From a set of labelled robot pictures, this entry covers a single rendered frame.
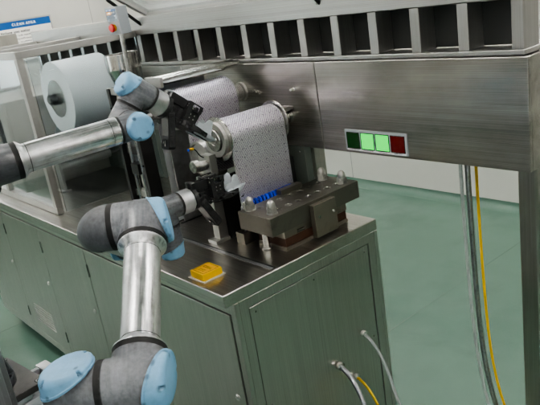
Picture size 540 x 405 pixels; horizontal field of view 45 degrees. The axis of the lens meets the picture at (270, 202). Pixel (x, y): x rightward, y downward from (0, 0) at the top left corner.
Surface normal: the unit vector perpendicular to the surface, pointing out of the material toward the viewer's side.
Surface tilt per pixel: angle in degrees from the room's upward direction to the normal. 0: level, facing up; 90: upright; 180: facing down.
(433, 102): 90
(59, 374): 7
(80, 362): 8
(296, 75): 90
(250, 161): 90
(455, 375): 0
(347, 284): 90
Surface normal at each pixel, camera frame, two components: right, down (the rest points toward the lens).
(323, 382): 0.65, 0.15
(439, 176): -0.74, 0.32
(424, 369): -0.15, -0.94
